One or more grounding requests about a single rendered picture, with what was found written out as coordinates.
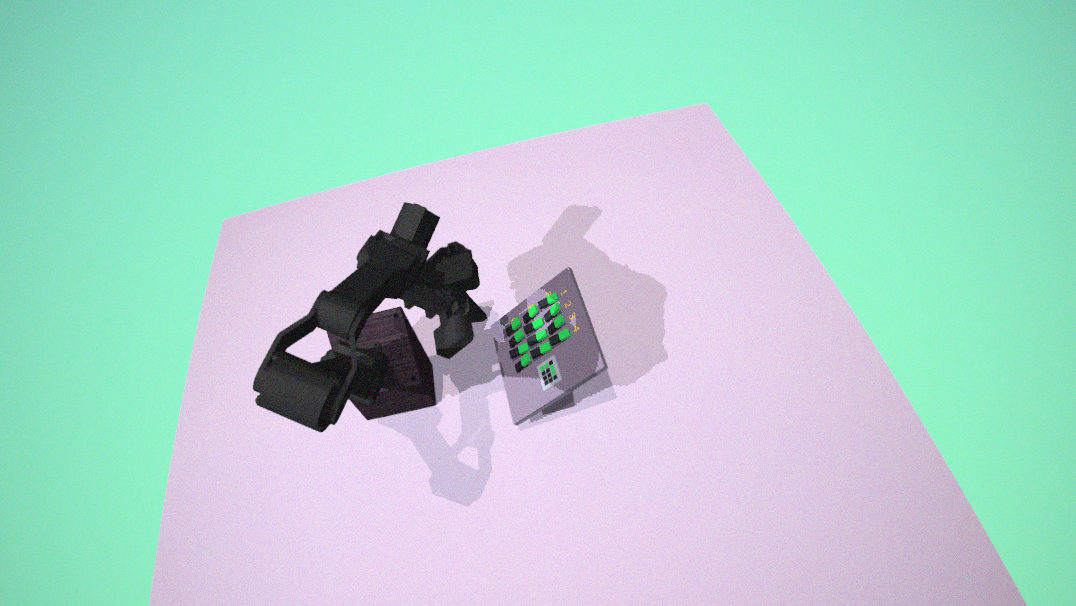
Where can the grey switch panel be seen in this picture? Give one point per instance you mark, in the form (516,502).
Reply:
(546,348)

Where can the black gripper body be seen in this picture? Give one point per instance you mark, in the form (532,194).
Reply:
(456,330)

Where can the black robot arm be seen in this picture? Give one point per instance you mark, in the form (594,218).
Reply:
(389,266)

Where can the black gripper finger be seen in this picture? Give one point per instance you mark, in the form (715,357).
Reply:
(471,313)
(471,302)

